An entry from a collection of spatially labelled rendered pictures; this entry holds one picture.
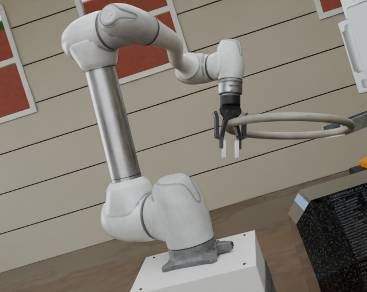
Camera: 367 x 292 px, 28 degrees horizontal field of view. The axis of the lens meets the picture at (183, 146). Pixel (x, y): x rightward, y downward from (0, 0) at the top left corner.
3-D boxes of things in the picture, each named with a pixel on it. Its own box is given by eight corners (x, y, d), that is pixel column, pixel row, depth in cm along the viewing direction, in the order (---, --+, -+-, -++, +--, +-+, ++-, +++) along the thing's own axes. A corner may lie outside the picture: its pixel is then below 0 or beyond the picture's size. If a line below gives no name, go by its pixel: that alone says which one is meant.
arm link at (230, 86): (245, 78, 267) (245, 94, 266) (238, 83, 276) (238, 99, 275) (222, 77, 265) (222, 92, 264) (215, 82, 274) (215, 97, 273)
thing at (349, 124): (298, 143, 307) (298, 136, 307) (383, 128, 264) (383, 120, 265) (199, 133, 283) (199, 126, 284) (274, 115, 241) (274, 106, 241)
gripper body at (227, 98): (222, 92, 265) (222, 117, 264) (244, 94, 267) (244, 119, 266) (216, 97, 272) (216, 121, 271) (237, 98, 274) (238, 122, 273)
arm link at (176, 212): (197, 248, 220) (177, 179, 217) (151, 252, 230) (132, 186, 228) (224, 230, 232) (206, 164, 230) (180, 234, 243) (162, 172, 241)
